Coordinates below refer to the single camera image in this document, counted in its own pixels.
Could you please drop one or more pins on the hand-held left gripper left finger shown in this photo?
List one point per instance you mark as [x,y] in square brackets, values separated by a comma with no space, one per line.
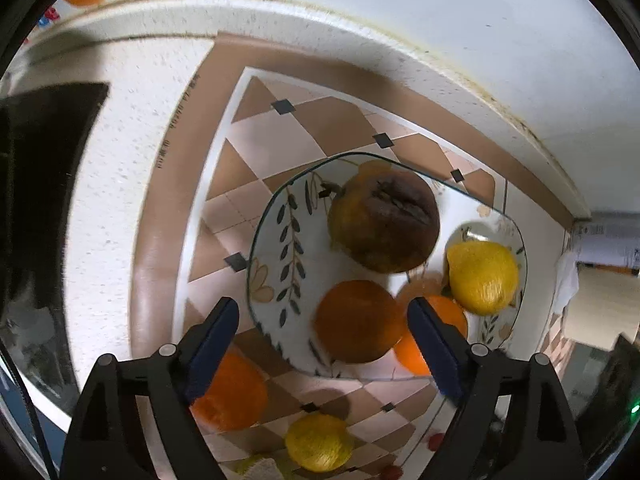
[212,347]

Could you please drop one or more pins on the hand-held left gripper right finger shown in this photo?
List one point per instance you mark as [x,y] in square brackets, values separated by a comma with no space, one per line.
[435,352]

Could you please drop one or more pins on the dull brownish orange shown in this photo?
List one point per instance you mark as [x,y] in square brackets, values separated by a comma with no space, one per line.
[355,322]

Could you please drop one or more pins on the leaf print glass plate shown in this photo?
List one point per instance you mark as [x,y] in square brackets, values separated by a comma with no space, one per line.
[280,240]

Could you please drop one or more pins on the bright orange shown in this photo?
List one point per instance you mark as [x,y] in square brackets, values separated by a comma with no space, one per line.
[235,400]
[447,317]

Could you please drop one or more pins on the small red fruit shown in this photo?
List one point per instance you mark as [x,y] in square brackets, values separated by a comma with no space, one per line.
[435,441]
[392,472]

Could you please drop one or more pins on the yellow lemon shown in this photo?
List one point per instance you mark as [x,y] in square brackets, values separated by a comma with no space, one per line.
[317,442]
[482,277]

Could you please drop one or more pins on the white cloth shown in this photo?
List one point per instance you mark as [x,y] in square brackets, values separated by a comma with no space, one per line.
[567,280]

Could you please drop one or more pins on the rotten brown pomegranate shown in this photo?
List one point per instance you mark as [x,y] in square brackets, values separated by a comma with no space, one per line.
[385,222]

